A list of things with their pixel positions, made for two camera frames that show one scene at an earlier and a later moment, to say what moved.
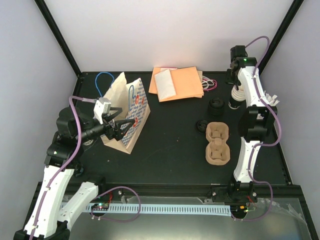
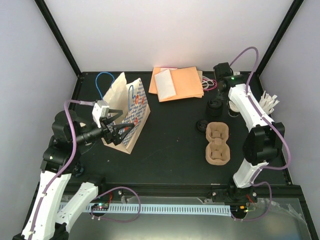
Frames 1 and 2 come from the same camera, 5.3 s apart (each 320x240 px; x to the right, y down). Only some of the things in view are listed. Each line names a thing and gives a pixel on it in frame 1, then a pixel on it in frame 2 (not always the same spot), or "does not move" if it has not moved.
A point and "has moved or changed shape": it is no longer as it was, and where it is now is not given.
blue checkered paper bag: x=132 y=98 does not move
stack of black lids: x=216 y=106 does not move
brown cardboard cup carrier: x=217 y=151 does not move
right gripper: x=229 y=80 -> x=219 y=94
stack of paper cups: x=238 y=95 has moved or changed shape
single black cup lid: x=201 y=126 does not move
